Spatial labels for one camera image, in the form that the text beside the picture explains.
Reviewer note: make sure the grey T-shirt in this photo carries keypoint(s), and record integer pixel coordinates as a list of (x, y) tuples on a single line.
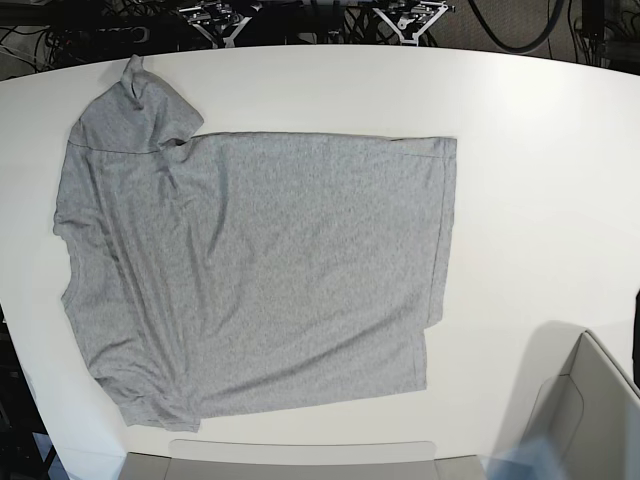
[(239, 273)]

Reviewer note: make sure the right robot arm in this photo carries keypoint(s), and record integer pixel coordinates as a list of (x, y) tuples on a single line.
[(220, 22)]

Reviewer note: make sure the black power strip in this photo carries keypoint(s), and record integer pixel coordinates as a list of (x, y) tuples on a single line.
[(112, 35)]

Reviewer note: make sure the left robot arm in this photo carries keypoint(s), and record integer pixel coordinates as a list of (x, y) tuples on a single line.
[(411, 21)]

